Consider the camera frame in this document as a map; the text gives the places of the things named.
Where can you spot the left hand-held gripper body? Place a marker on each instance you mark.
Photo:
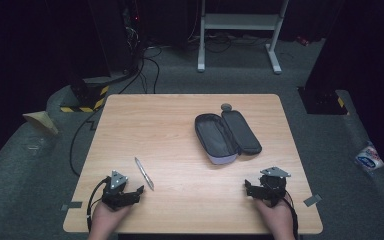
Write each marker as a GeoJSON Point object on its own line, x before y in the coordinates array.
{"type": "Point", "coordinates": [116, 186]}

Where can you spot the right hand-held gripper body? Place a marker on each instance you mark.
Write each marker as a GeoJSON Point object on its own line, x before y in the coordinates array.
{"type": "Point", "coordinates": [273, 185]}

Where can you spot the person's right hand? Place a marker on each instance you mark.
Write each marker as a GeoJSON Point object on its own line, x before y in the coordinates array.
{"type": "Point", "coordinates": [277, 216]}

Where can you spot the person's left hand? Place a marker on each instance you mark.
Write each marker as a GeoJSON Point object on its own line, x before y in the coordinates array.
{"type": "Point", "coordinates": [106, 220]}

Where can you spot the silver pen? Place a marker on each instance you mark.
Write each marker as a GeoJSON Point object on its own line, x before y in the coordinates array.
{"type": "Point", "coordinates": [144, 174]}

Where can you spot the grey tape piece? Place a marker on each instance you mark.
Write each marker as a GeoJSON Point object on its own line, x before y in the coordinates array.
{"type": "Point", "coordinates": [72, 205]}
{"type": "Point", "coordinates": [312, 200]}

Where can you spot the open dark grey pencil case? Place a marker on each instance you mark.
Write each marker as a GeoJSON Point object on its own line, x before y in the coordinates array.
{"type": "Point", "coordinates": [226, 136]}

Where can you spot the round grey zipper pull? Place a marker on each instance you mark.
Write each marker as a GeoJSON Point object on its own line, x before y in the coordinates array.
{"type": "Point", "coordinates": [226, 107]}

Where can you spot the yellow black striped stand base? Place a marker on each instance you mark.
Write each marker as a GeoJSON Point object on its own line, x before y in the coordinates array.
{"type": "Point", "coordinates": [90, 103]}

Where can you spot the black box with yellow stripe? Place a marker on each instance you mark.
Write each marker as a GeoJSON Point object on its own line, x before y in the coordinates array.
{"type": "Point", "coordinates": [323, 101]}

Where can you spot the beige cardboard piece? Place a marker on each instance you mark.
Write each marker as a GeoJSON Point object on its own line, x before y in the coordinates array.
{"type": "Point", "coordinates": [41, 120]}

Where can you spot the white blue wipes packet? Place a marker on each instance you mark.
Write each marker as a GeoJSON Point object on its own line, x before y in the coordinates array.
{"type": "Point", "coordinates": [369, 159]}

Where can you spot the black computer tower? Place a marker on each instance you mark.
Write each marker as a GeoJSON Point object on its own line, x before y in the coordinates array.
{"type": "Point", "coordinates": [116, 33]}

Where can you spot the white metal stand frame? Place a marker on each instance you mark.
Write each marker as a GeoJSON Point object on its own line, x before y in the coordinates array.
{"type": "Point", "coordinates": [240, 22]}

